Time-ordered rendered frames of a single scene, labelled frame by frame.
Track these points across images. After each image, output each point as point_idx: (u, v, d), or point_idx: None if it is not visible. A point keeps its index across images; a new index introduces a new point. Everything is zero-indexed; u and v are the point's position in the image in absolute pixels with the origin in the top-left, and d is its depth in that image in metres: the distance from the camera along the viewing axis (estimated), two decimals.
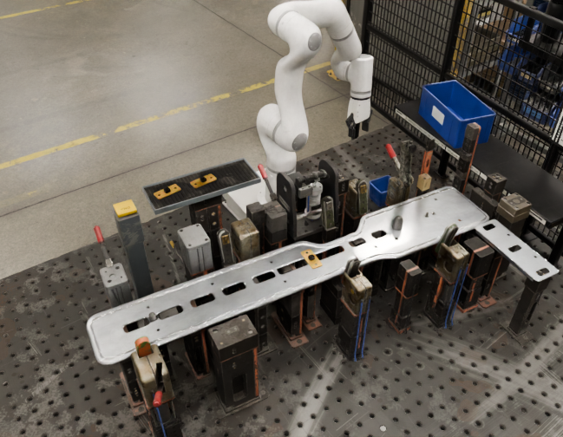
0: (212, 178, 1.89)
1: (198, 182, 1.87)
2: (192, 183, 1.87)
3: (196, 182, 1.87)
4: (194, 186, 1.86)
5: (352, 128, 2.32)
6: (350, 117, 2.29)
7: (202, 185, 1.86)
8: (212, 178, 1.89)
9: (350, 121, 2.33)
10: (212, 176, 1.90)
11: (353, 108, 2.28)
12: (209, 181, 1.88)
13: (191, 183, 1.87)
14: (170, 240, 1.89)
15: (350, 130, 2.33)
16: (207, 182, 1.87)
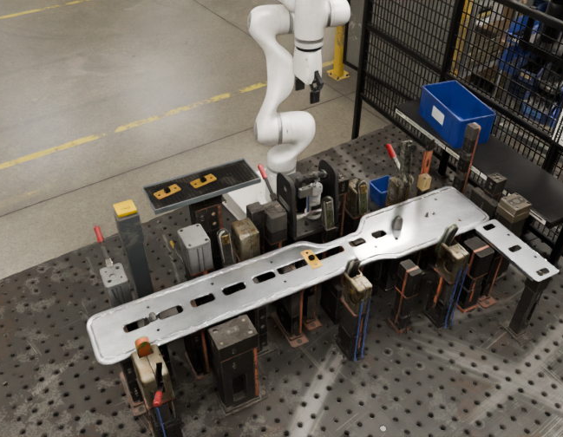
0: (212, 178, 1.89)
1: (198, 182, 1.87)
2: (192, 183, 1.87)
3: (196, 182, 1.87)
4: (194, 186, 1.86)
5: (320, 90, 1.69)
6: (320, 76, 1.65)
7: (202, 185, 1.86)
8: (212, 178, 1.89)
9: (311, 84, 1.68)
10: (212, 176, 1.90)
11: (317, 64, 1.64)
12: (209, 181, 1.88)
13: (191, 184, 1.87)
14: (170, 240, 1.89)
15: (316, 94, 1.70)
16: (207, 182, 1.87)
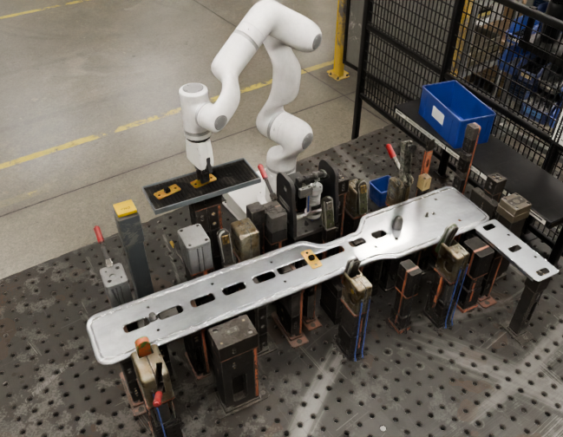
0: (212, 178, 1.89)
1: (198, 182, 1.87)
2: (192, 183, 1.87)
3: (196, 182, 1.87)
4: (194, 186, 1.86)
5: None
6: (211, 165, 1.79)
7: (202, 185, 1.86)
8: (212, 178, 1.89)
9: (202, 169, 1.82)
10: (212, 176, 1.90)
11: (208, 152, 1.76)
12: (209, 181, 1.88)
13: (191, 184, 1.87)
14: (170, 240, 1.89)
15: (205, 175, 1.85)
16: (207, 182, 1.87)
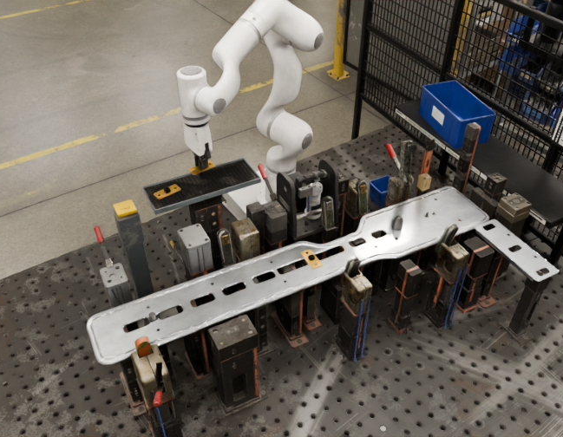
0: (212, 165, 1.86)
1: (196, 168, 1.84)
2: (190, 169, 1.84)
3: (194, 169, 1.84)
4: (193, 172, 1.82)
5: (207, 158, 1.81)
6: (209, 150, 1.76)
7: (200, 172, 1.83)
8: (211, 165, 1.86)
9: (200, 155, 1.78)
10: (211, 163, 1.86)
11: (206, 137, 1.73)
12: (207, 167, 1.84)
13: (189, 170, 1.83)
14: (170, 240, 1.89)
15: (203, 161, 1.81)
16: (206, 168, 1.84)
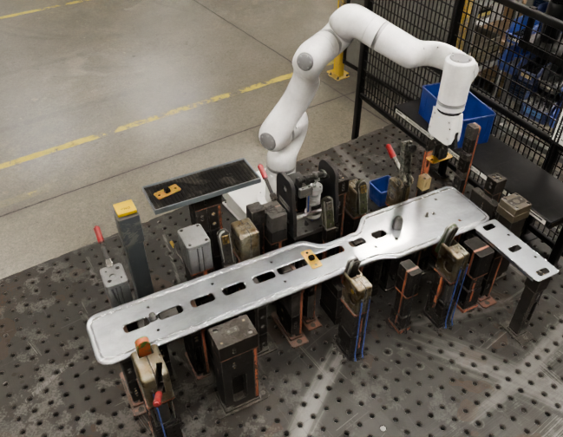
0: (448, 155, 1.84)
1: (434, 158, 1.83)
2: (428, 158, 1.82)
3: (432, 158, 1.83)
4: (431, 162, 1.81)
5: (448, 148, 1.79)
6: (457, 140, 1.74)
7: (439, 161, 1.81)
8: (448, 155, 1.84)
9: (445, 144, 1.77)
10: (447, 153, 1.85)
11: (459, 127, 1.71)
12: (446, 158, 1.82)
13: (427, 159, 1.82)
14: (170, 240, 1.89)
15: (445, 152, 1.79)
16: (444, 159, 1.82)
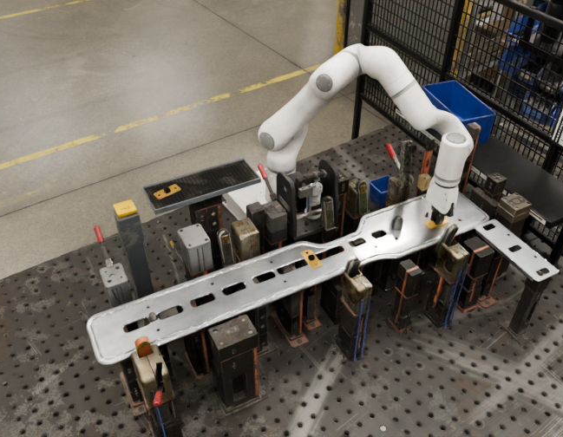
0: (445, 220, 1.96)
1: (431, 223, 1.95)
2: (426, 223, 1.95)
3: (429, 223, 1.95)
4: (429, 227, 1.93)
5: None
6: (453, 209, 1.86)
7: (436, 225, 1.94)
8: (444, 219, 1.96)
9: (441, 211, 1.89)
10: (443, 218, 1.97)
11: (454, 198, 1.83)
12: (442, 223, 1.95)
13: (425, 224, 1.95)
14: (170, 240, 1.89)
15: (441, 218, 1.92)
16: (441, 224, 1.94)
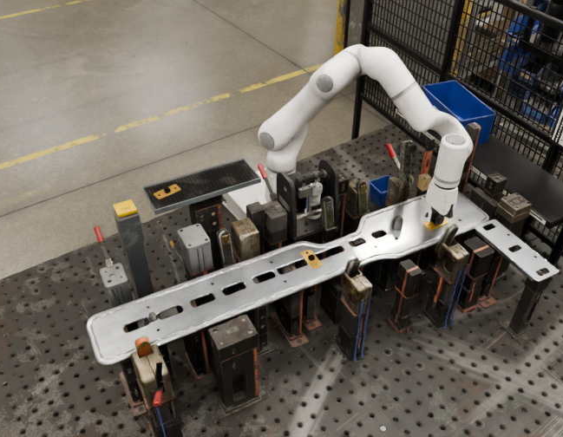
0: (445, 221, 1.96)
1: (431, 224, 1.95)
2: (425, 224, 1.95)
3: (429, 224, 1.95)
4: (428, 228, 1.94)
5: None
6: (452, 211, 1.87)
7: (436, 227, 1.94)
8: (444, 221, 1.96)
9: (441, 213, 1.89)
10: (443, 218, 1.97)
11: (454, 198, 1.84)
12: (442, 224, 1.95)
13: (425, 225, 1.95)
14: (170, 240, 1.89)
15: (441, 218, 1.92)
16: (441, 225, 1.95)
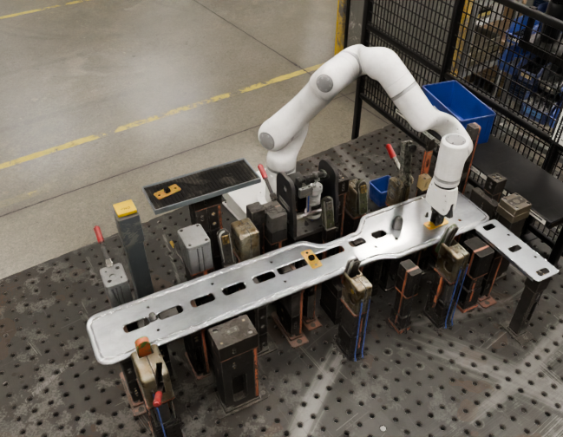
0: (445, 221, 1.96)
1: (431, 224, 1.95)
2: (425, 224, 1.95)
3: (429, 224, 1.95)
4: (428, 228, 1.94)
5: None
6: (452, 211, 1.87)
7: (436, 227, 1.94)
8: (444, 221, 1.96)
9: (441, 213, 1.89)
10: (443, 218, 1.97)
11: (454, 198, 1.84)
12: (442, 224, 1.95)
13: (425, 225, 1.95)
14: (170, 240, 1.89)
15: (441, 218, 1.92)
16: (441, 225, 1.95)
